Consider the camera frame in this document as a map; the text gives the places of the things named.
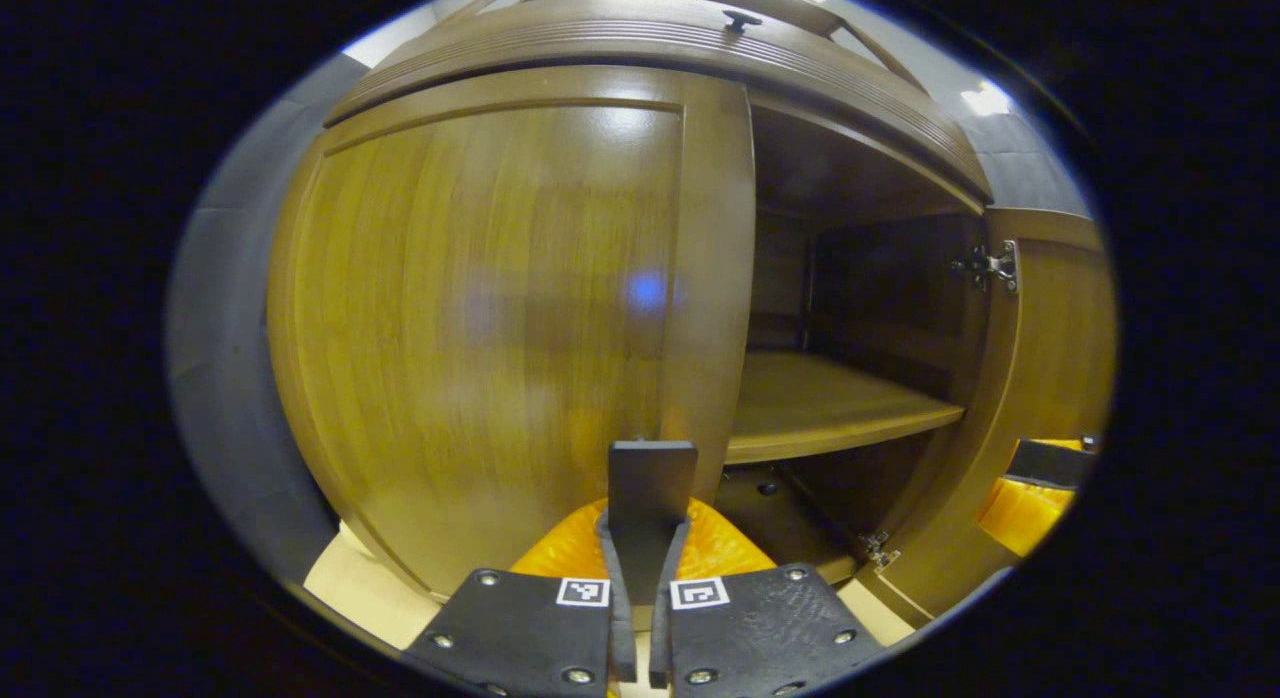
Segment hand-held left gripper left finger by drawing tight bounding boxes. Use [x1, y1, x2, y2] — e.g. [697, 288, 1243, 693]
[400, 498, 638, 698]

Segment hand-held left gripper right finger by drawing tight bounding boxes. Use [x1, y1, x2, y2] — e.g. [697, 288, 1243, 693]
[648, 498, 886, 698]

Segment wooden double-door shoe cabinet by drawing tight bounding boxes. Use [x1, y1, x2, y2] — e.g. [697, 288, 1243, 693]
[265, 0, 1119, 629]

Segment wooden cabinet shelf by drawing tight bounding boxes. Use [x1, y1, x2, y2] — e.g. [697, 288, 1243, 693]
[725, 350, 966, 466]

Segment wooden cabinet drawer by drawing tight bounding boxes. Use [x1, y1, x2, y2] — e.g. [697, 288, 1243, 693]
[325, 0, 993, 204]

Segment small ceiling light panel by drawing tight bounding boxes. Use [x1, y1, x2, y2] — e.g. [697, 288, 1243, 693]
[960, 78, 1016, 117]

